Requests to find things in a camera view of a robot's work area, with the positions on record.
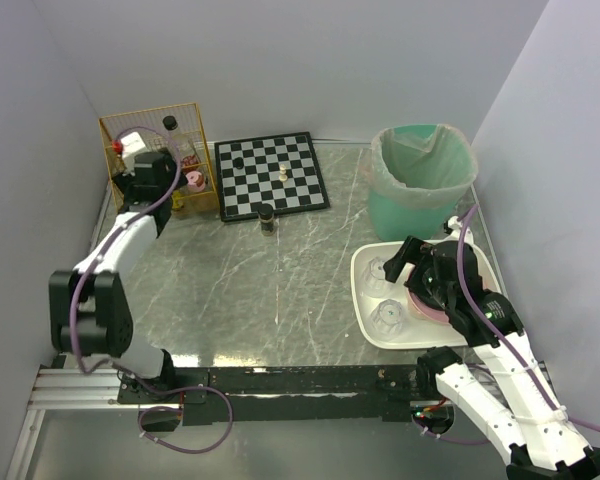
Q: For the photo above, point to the clear faceted glass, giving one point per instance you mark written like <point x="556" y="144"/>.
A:
<point x="388" y="320"/>

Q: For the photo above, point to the white plastic tray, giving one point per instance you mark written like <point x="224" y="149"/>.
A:
<point x="417" y="333"/>

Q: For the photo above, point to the clear drinking glass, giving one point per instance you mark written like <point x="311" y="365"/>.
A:
<point x="374" y="283"/>

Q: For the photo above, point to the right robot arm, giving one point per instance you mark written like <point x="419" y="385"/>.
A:
<point x="529" y="428"/>

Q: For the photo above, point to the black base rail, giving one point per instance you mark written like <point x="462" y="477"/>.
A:
<point x="388" y="392"/>

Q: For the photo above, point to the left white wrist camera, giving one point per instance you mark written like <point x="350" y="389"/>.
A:
<point x="129" y="145"/>

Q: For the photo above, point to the pink plate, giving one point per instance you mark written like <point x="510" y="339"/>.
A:
<point x="489" y="281"/>

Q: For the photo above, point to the black plate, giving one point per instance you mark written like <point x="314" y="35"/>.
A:
<point x="423" y="286"/>

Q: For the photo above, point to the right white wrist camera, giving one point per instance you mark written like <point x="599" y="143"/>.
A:
<point x="453" y="227"/>

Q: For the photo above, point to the yellow label sauce bottle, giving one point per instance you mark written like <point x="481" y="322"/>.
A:
<point x="178" y="204"/>

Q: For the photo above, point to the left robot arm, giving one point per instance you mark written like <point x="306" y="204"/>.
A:
<point x="90" y="317"/>

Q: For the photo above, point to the clear vinegar bottle red label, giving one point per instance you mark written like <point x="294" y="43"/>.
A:
<point x="188" y="153"/>

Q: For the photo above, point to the clear trash bag liner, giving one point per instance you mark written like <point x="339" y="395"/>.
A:
<point x="422" y="166"/>

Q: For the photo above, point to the small dark pepper shaker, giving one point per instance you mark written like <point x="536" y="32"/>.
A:
<point x="266" y="219"/>

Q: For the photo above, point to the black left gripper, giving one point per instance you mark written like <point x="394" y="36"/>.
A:
<point x="156" y="163"/>

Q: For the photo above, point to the yellow wire basket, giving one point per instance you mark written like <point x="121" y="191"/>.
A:
<point x="148" y="123"/>

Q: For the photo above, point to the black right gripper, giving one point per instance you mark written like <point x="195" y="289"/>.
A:
<point x="418" y="265"/>

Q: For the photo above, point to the green plastic trash bin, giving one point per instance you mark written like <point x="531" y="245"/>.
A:
<point x="392" y="222"/>

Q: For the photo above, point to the black white chessboard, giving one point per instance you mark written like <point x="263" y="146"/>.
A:
<point x="240" y="191"/>

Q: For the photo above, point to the pink lid spice jar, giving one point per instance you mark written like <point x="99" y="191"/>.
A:
<point x="196" y="181"/>

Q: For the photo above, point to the white chess pawn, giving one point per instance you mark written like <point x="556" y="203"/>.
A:
<point x="283" y="173"/>

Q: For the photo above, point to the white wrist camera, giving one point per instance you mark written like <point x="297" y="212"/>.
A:
<point x="453" y="227"/>
<point x="129" y="145"/>

